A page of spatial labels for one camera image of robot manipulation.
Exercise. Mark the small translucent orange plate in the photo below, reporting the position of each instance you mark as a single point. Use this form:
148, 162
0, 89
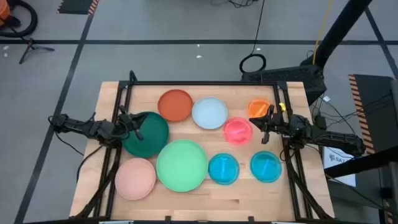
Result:
256, 108

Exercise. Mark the black power adapter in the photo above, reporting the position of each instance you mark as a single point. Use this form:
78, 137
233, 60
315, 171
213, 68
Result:
320, 122

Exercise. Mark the black slanted beam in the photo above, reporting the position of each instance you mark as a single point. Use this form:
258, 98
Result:
360, 161

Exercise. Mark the small yellow tag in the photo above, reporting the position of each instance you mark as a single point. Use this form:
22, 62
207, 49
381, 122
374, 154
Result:
282, 106

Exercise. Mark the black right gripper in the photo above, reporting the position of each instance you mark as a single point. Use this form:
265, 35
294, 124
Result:
276, 124

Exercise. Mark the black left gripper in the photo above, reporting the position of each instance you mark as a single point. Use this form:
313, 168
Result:
129, 124

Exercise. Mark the thick black pole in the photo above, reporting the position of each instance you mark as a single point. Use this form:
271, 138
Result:
339, 29

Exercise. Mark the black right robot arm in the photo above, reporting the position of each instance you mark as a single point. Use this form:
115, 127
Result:
329, 138

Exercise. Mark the black tripod stand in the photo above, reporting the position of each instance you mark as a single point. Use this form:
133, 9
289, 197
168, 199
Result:
31, 47

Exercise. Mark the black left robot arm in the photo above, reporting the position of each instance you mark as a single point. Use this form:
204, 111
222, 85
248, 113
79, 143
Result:
93, 128

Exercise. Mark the large light green plate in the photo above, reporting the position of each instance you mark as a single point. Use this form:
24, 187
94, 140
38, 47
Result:
182, 165

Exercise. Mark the translucent cyan plate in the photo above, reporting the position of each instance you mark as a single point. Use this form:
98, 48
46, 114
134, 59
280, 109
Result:
265, 166
224, 169

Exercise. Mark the white printed sign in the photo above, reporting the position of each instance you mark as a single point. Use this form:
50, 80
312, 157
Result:
337, 161

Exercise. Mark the salmon pink plate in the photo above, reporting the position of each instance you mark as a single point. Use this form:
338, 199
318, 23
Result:
135, 179

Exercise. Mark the large dark green plate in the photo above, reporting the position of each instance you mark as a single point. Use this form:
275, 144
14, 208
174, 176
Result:
152, 141

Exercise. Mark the translucent pink plate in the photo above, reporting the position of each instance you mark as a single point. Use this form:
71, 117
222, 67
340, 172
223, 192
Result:
237, 130

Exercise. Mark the hazard striped black platform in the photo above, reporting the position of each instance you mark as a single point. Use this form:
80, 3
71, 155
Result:
379, 102

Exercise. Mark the rust orange plate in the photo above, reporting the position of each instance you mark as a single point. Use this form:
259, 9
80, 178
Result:
175, 105

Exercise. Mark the hazard striped black mat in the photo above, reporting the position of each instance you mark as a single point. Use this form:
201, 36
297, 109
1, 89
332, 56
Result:
74, 6

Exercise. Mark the pale blue plate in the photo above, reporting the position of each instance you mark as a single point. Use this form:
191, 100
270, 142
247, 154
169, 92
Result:
210, 112

